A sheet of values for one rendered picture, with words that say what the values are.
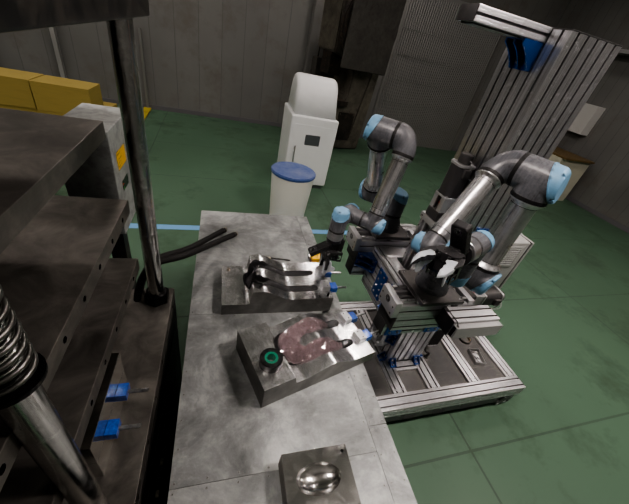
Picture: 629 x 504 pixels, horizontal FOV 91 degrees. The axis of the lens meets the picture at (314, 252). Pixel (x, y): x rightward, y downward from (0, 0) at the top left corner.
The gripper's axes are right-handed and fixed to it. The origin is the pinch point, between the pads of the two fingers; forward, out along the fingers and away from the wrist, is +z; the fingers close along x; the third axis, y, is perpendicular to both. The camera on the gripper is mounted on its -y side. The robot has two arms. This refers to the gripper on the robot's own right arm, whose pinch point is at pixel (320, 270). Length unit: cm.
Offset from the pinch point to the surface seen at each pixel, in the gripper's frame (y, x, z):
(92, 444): -78, -72, -4
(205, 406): -52, -58, 11
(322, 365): -12, -52, 2
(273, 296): -26.2, -17.8, 0.0
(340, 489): -16, -89, 4
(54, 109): -241, 338, 41
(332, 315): 0.3, -25.4, 5.0
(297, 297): -14.9, -16.5, 2.2
